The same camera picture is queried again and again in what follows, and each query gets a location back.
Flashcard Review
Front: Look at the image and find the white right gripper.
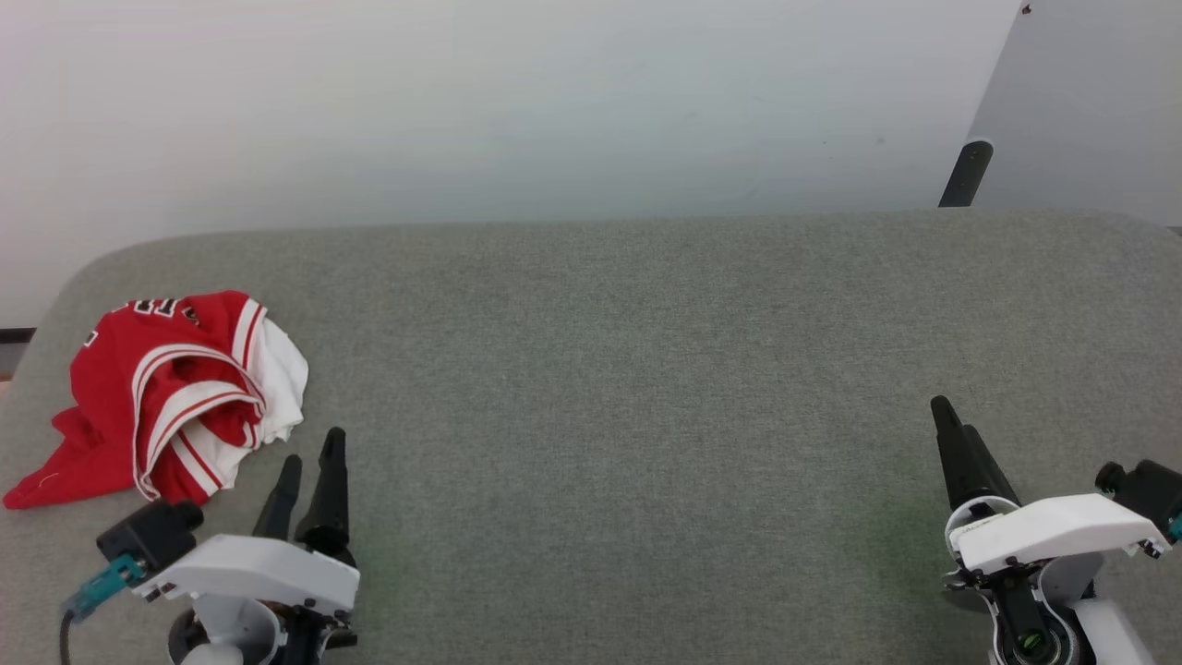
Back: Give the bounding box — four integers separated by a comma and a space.
931, 395, 1172, 592

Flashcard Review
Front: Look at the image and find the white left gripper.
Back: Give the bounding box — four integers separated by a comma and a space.
134, 427, 361, 647

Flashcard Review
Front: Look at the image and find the red and white jersey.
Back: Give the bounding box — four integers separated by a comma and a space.
3, 290, 310, 511

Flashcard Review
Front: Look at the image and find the black panel leg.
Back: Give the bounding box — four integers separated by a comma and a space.
938, 139, 995, 208

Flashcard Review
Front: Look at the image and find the grey flat panel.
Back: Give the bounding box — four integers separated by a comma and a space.
965, 0, 1182, 227

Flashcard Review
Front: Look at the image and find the black cable with teal plug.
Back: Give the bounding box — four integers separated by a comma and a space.
60, 554, 147, 665

